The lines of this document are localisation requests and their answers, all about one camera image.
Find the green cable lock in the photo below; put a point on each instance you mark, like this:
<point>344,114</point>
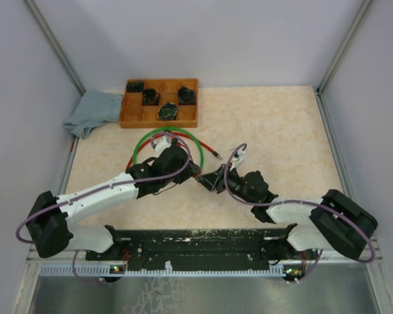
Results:
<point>170,134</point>

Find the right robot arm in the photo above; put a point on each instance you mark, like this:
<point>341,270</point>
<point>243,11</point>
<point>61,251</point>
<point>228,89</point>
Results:
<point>332,222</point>

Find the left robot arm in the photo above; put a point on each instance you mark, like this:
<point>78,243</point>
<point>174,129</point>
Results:
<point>54,220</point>

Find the aluminium frame post right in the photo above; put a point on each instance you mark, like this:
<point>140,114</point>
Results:
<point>343,48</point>

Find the wooden compartment tray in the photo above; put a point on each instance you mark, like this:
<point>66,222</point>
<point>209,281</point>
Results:
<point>135,115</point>

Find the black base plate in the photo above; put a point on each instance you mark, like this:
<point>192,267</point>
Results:
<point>201,250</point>

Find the black rolled item far left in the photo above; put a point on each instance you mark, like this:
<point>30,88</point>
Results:
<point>135,86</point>

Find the grey blue cloth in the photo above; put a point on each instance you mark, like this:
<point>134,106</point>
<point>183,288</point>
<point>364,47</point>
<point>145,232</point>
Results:
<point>95,109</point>

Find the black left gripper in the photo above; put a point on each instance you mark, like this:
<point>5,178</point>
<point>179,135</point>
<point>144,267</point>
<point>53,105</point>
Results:
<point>191,169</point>

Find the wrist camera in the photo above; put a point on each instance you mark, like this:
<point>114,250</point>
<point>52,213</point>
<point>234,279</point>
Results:
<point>160,144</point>
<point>238,157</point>

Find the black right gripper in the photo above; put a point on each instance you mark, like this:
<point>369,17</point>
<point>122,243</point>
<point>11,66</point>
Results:
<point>213,181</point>

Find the black rolled item right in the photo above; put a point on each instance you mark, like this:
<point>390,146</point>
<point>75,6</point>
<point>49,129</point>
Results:
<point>186,96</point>

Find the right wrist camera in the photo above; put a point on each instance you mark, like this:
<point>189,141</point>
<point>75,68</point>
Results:
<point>238,157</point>

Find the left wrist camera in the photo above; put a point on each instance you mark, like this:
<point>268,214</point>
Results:
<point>160,144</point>

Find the red cable lock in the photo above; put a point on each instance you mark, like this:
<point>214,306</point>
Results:
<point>208,148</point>

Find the aluminium frame post left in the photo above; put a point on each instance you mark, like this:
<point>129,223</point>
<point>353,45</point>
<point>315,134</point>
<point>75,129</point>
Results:
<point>55,45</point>

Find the black yellow rolled item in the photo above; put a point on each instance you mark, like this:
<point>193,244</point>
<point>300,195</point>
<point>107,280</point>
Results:
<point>168,111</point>

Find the aluminium frame post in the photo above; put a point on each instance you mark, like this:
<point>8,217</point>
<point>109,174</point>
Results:
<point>343,48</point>
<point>55,45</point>

